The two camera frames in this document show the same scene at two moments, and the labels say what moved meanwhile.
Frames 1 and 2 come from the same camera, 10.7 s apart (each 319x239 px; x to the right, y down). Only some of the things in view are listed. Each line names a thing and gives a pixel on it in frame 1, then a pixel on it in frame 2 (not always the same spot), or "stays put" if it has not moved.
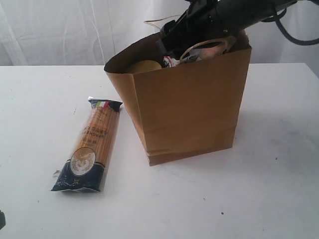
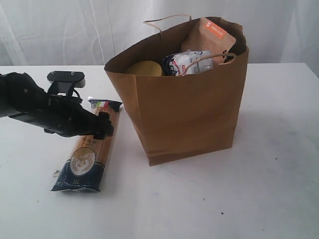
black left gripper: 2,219 -> 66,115
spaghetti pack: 84,171 stays put
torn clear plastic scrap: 56,174 stays put
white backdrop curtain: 87,33 stays put
